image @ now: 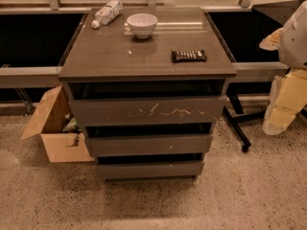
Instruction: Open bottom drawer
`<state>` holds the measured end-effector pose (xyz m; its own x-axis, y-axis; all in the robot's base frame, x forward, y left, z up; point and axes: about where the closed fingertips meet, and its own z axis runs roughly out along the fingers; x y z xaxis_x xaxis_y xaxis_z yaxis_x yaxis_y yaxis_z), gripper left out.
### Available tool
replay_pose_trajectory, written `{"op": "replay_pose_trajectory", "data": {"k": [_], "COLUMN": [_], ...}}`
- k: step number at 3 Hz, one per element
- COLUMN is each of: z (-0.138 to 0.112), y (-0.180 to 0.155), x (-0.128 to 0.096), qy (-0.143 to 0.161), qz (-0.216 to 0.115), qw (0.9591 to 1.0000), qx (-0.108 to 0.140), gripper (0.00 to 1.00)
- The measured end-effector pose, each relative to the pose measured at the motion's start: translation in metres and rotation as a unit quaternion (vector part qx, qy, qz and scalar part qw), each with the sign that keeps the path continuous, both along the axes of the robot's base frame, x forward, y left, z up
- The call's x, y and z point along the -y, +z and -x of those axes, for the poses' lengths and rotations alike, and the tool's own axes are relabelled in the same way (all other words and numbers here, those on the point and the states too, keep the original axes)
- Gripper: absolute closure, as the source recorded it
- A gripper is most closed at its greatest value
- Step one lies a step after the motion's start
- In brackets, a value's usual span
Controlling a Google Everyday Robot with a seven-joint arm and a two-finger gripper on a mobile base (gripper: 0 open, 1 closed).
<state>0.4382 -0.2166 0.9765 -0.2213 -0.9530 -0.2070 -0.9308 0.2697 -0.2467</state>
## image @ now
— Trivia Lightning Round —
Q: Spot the clear plastic water bottle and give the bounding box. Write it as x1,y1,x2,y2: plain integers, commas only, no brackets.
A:
91,0,123,29

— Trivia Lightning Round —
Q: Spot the green trash in box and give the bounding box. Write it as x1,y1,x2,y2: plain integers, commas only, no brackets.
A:
62,113,79,132

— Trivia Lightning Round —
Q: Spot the open cardboard box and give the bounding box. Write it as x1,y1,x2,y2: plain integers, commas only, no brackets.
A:
21,86,92,163

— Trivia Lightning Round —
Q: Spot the dark chocolate bar wrapper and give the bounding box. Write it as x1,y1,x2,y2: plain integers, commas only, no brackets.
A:
171,50,207,62

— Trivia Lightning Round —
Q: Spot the grey drawer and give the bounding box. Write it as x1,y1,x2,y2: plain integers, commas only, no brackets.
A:
85,134,213,157
69,97,225,127
97,161,204,180

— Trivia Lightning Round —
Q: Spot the grey top drawer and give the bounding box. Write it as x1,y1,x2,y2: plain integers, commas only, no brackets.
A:
69,97,225,127

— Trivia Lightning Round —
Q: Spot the white ceramic bowl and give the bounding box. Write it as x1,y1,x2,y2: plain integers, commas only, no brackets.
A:
127,13,157,38

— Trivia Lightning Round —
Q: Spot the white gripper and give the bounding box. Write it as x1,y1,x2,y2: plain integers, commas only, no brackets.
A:
259,1,307,135

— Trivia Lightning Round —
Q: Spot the dark grey drawer cabinet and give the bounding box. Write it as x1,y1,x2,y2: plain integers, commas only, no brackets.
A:
59,7,236,166

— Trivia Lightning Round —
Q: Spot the grey middle drawer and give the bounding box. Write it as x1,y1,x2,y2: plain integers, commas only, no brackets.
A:
85,134,213,157

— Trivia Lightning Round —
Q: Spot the black rolling stand table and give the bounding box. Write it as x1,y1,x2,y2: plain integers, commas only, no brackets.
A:
223,0,307,153

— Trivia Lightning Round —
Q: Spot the grey bottom drawer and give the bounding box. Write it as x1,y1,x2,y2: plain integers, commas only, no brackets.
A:
97,161,204,180

